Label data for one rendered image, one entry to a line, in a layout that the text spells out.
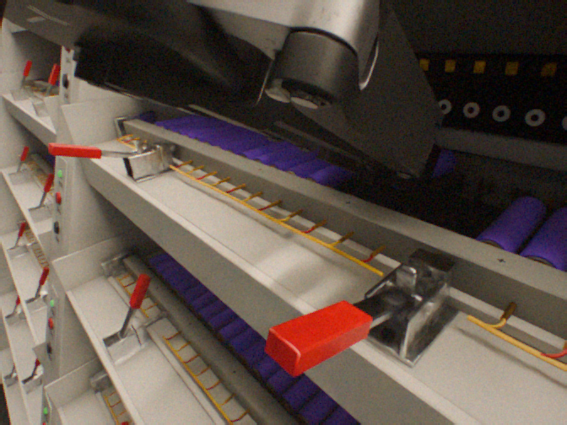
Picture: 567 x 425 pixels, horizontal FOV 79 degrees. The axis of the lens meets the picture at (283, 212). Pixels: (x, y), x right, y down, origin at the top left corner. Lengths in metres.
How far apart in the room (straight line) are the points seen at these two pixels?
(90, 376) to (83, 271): 0.18
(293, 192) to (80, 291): 0.39
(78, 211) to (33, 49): 0.73
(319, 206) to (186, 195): 0.12
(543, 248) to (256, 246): 0.15
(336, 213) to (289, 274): 0.05
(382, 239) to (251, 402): 0.20
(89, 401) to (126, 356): 0.24
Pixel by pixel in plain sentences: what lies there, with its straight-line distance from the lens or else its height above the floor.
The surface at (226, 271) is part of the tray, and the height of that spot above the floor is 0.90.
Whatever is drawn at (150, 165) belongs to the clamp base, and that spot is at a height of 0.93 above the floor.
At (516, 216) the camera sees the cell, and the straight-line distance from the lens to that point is 0.22.
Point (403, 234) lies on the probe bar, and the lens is 0.18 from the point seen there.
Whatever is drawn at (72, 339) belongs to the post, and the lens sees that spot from 0.61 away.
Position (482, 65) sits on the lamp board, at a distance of 0.29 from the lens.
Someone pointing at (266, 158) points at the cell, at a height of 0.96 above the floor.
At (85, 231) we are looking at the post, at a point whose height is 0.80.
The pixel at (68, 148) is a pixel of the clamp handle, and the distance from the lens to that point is 0.32.
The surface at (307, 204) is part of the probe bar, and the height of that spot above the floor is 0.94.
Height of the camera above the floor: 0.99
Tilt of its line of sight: 14 degrees down
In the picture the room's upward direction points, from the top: 13 degrees clockwise
